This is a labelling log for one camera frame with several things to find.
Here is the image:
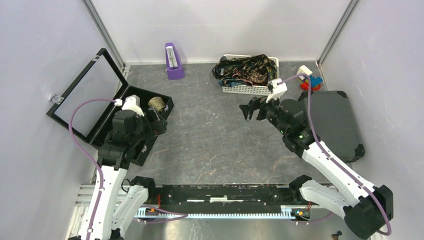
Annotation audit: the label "dark grey hard case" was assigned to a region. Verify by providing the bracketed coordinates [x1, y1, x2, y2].
[305, 90, 366, 163]

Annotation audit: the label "purple metronome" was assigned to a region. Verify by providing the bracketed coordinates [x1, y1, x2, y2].
[165, 42, 185, 80]

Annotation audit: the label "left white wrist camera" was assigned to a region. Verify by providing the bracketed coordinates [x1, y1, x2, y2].
[114, 94, 145, 117]

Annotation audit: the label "pile of patterned ties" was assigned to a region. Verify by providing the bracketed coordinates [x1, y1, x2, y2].
[211, 54, 278, 88]

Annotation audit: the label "colourful toy blocks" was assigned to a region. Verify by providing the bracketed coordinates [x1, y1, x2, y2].
[296, 65, 324, 92]

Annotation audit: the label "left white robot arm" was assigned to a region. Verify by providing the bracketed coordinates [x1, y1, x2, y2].
[73, 107, 167, 240]

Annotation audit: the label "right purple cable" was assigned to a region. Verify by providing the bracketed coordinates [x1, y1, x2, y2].
[281, 74, 393, 237]

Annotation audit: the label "small black knob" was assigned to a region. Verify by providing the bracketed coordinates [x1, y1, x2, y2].
[331, 230, 343, 240]

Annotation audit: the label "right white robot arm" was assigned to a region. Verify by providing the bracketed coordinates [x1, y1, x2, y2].
[239, 96, 394, 240]

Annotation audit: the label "white perforated basket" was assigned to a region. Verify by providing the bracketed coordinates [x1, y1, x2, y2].
[221, 54, 270, 96]

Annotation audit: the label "black display box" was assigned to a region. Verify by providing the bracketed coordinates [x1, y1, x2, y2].
[46, 48, 174, 167]

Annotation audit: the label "rolled gold tie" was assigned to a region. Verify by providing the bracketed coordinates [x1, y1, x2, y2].
[148, 96, 166, 113]

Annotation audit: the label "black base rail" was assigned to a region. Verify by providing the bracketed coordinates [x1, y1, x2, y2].
[144, 184, 316, 214]

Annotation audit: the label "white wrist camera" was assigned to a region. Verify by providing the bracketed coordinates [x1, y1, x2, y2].
[266, 78, 288, 103]
[114, 94, 145, 117]

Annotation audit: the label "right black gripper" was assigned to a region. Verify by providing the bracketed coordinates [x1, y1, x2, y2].
[239, 91, 288, 135]

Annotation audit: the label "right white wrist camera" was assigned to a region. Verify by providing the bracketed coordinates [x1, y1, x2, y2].
[266, 78, 288, 103]

